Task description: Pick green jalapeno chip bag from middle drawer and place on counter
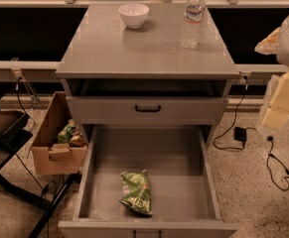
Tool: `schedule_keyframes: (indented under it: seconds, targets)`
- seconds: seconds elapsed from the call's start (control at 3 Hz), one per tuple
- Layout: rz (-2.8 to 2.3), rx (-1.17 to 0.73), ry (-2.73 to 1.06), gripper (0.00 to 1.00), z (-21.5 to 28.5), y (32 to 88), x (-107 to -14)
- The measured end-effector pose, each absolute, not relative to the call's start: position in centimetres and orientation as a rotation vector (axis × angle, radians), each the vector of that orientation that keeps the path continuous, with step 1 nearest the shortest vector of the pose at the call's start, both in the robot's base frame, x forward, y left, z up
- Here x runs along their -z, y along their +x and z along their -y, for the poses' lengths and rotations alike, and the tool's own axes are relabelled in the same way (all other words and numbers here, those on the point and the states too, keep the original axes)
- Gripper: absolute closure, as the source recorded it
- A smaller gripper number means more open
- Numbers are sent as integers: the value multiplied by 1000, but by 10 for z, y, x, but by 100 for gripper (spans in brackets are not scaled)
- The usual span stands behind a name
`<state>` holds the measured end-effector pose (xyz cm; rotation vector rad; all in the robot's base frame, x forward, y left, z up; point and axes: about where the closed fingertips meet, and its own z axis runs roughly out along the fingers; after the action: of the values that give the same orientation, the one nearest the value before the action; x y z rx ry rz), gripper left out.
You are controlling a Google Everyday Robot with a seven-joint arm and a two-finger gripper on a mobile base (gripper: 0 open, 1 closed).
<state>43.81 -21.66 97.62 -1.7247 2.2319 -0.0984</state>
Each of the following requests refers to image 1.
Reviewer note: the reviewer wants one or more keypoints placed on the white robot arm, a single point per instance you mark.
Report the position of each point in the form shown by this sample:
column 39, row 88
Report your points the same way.
column 282, row 55

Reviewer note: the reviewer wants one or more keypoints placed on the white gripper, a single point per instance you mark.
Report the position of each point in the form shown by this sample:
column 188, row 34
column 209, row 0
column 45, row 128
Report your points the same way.
column 277, row 116

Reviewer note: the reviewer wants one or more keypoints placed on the white ceramic bowl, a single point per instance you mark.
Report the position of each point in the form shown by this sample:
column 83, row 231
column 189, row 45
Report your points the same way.
column 134, row 15

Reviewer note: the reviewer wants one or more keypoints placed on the clear plastic water bottle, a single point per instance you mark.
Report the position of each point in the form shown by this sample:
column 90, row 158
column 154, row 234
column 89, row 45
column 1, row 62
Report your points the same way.
column 193, row 17

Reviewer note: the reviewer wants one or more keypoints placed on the grey drawer cabinet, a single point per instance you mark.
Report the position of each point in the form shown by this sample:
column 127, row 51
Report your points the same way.
column 106, row 58

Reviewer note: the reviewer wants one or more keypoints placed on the green snack bag in box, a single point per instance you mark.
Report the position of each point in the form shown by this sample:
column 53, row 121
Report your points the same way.
column 67, row 133

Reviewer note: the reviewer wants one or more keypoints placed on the green jalapeno chip bag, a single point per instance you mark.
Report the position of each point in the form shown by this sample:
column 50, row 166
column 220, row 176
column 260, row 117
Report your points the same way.
column 136, row 192

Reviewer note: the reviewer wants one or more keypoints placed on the black power adapter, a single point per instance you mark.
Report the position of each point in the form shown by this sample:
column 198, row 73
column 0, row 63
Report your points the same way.
column 240, row 134

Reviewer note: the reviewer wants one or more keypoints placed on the open grey middle drawer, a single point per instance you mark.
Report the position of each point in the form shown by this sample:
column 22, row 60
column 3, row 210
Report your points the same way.
column 184, row 200

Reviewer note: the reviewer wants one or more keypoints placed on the cardboard box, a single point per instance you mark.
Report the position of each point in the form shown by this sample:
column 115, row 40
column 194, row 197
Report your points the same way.
column 50, row 157

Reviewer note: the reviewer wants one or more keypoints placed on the closed grey top drawer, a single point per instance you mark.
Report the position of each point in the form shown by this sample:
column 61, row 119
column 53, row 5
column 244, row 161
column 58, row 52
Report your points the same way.
column 146, row 110

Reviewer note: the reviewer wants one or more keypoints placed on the black folding table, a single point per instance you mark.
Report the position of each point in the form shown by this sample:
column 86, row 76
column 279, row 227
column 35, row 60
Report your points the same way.
column 18, row 218

